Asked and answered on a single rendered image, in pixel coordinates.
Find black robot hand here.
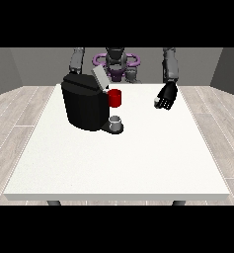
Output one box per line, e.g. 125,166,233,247
153,80,179,112

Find small grey coffee pod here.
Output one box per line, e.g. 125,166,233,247
153,98,163,110

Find red pod holder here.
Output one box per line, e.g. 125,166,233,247
108,88,122,109

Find pale grey machine lid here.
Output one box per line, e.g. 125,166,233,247
90,64,111,91

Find black coffee machine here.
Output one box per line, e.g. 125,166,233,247
60,72,124,135

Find small grey cup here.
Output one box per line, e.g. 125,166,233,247
109,115,123,131

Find grey robot trunk purple rings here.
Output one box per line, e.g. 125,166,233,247
92,47,143,84

